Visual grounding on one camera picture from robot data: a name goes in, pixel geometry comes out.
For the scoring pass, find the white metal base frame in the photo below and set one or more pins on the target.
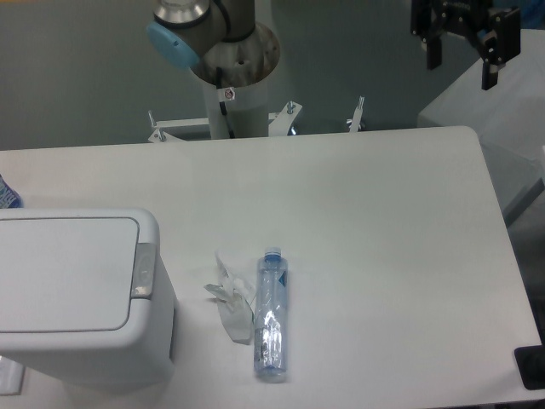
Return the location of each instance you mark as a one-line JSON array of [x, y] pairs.
[[280, 123]]

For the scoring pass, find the clear empty plastic bottle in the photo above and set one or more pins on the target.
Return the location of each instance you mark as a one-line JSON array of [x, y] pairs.
[[271, 317]]

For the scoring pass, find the white trash can lid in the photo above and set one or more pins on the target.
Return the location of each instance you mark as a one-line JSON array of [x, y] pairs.
[[66, 274]]

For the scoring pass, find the grey lid push button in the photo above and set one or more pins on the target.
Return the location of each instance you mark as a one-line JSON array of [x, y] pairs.
[[144, 271]]

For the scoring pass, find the crumpled clear plastic wrapper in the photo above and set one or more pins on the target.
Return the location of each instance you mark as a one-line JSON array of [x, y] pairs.
[[234, 292]]

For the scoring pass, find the blue patterned item at edge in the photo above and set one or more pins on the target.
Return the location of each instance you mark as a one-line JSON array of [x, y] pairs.
[[9, 198]]

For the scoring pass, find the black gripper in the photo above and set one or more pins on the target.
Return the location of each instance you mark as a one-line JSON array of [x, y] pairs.
[[494, 32]]

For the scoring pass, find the black device at table corner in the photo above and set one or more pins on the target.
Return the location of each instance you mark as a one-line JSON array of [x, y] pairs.
[[530, 361]]

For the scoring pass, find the white plastic trash can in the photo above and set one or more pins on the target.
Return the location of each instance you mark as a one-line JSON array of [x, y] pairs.
[[139, 352]]

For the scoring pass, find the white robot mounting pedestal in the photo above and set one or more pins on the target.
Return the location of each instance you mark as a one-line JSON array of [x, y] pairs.
[[238, 106]]

